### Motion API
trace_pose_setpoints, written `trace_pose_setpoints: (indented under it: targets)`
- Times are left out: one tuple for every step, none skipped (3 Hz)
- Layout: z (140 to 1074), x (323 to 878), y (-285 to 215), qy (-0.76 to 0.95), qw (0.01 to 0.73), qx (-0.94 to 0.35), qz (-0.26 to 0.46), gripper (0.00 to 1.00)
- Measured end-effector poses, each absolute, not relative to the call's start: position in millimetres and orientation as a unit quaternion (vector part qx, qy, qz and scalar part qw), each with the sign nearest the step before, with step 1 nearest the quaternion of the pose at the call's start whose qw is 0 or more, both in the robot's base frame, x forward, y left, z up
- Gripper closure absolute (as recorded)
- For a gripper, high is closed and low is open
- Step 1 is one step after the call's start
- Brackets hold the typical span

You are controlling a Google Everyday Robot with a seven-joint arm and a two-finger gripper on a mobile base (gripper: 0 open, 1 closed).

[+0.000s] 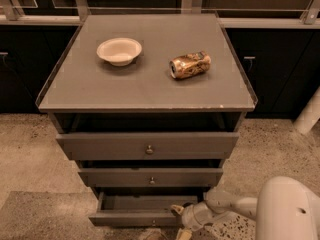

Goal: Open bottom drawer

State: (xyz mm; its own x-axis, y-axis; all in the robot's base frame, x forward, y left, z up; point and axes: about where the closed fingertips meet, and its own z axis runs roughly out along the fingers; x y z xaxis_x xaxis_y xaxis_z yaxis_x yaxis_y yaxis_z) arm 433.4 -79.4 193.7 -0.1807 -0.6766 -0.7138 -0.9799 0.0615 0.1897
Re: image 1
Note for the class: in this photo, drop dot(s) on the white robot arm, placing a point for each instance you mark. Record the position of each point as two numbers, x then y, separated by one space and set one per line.
285 209

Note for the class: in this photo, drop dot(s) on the black background cabinets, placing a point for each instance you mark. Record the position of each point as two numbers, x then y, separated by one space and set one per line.
282 65

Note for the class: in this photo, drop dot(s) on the metal window frame rail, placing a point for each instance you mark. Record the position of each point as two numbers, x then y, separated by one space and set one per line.
281 14

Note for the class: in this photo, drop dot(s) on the grey drawer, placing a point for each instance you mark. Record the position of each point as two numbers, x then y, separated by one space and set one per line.
150 177
148 146
140 210

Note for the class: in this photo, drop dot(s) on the grey middle drawer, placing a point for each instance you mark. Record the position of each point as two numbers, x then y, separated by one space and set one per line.
150 177

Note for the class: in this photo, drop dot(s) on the white cylindrical post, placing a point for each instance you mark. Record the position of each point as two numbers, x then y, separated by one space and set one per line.
309 115

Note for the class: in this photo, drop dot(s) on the grey drawer cabinet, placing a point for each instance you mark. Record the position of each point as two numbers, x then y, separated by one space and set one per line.
86 94

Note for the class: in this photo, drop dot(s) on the crushed gold soda can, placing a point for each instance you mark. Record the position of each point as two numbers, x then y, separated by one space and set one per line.
190 65

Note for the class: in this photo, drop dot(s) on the grey top drawer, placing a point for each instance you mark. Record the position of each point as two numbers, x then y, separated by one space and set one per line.
148 146

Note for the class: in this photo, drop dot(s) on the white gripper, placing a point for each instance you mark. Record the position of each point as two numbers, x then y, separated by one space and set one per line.
192 215

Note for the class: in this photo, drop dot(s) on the grey bottom drawer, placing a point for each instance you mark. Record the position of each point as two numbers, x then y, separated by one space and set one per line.
140 210

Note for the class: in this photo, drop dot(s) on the white paper bowl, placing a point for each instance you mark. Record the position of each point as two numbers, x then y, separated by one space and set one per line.
119 51

